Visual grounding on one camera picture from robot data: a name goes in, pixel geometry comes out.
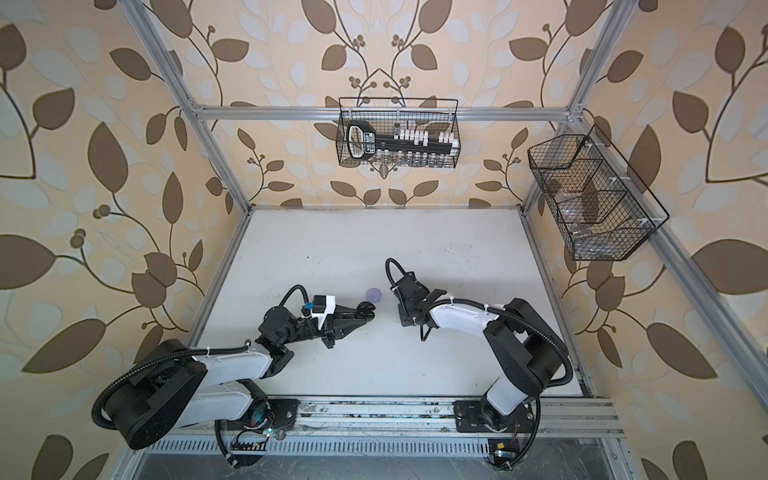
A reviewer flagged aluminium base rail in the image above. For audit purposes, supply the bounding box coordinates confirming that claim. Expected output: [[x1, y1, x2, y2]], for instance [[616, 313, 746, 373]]
[[149, 396, 625, 458]]

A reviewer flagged purple charging case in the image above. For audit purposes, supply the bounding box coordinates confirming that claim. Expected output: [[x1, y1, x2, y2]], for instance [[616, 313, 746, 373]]
[[365, 288, 382, 304]]

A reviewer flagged right wire basket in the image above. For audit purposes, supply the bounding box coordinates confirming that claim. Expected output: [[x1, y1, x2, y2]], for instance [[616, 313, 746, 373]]
[[527, 125, 670, 261]]

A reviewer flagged wire basket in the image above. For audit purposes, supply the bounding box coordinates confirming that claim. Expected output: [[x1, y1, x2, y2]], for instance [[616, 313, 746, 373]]
[[335, 95, 462, 169], [527, 125, 670, 261]]

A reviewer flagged black tool in basket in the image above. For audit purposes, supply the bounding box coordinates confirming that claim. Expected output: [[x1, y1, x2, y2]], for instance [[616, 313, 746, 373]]
[[337, 120, 461, 164]]

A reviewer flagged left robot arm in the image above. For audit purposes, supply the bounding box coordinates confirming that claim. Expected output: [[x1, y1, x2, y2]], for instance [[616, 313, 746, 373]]
[[91, 285, 375, 450]]

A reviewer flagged back wire basket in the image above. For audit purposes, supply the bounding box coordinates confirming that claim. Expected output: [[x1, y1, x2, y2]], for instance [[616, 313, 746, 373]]
[[335, 95, 462, 169]]

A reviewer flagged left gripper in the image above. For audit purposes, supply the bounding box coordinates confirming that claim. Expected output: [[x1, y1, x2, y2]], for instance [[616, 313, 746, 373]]
[[279, 307, 365, 352]]

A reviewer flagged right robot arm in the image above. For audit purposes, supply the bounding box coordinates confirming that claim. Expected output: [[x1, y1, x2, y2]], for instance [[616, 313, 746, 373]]
[[385, 258, 574, 471]]

